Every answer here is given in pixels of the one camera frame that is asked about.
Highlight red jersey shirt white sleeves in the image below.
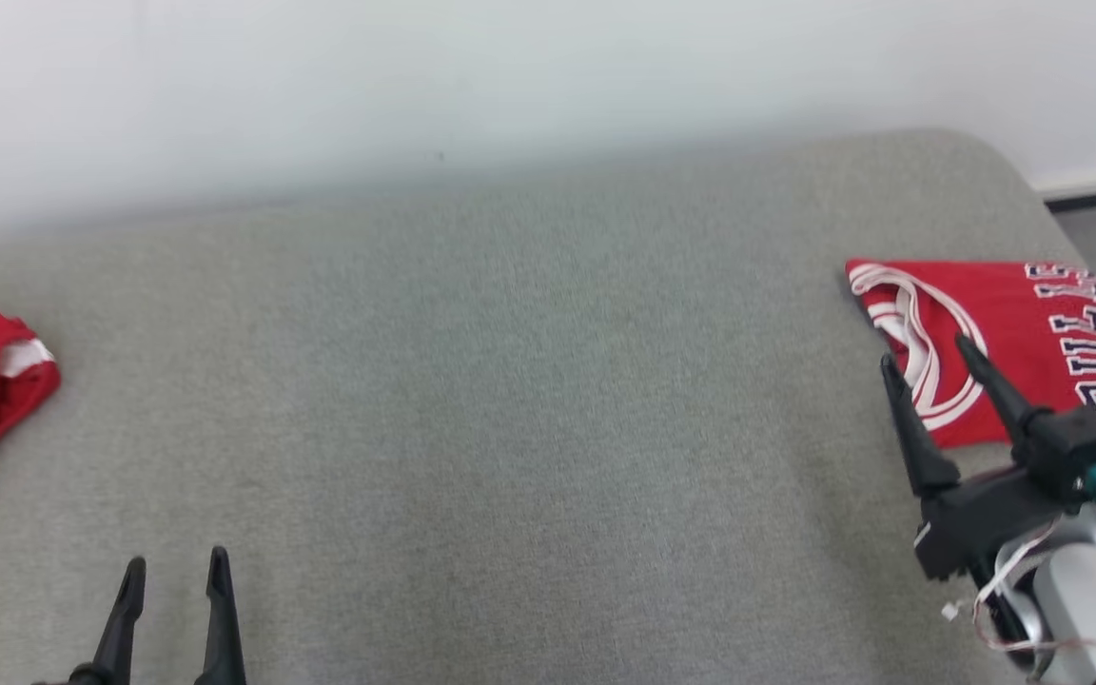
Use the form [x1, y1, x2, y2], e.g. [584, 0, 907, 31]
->
[845, 259, 1096, 448]

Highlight right white red wires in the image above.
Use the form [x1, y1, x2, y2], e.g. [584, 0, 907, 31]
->
[943, 519, 1096, 667]

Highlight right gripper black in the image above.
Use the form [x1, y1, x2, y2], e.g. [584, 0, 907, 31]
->
[879, 333, 1068, 583]

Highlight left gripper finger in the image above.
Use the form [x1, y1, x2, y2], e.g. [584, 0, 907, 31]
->
[194, 545, 246, 685]
[91, 557, 147, 685]

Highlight grey fabric sofa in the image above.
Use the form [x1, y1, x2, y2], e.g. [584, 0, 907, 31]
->
[0, 128, 1096, 685]

